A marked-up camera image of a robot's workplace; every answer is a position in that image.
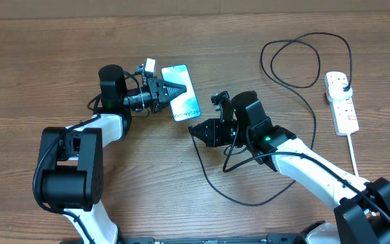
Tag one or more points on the white power extension strip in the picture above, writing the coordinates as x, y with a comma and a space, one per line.
343, 112

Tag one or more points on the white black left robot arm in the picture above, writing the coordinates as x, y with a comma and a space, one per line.
69, 177

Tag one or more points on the white charger plug adapter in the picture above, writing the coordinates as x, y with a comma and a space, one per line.
338, 92

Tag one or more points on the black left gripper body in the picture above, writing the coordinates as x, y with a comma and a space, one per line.
144, 99

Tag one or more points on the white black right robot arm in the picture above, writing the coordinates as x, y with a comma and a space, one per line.
361, 208

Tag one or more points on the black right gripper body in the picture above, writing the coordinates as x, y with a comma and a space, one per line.
231, 132

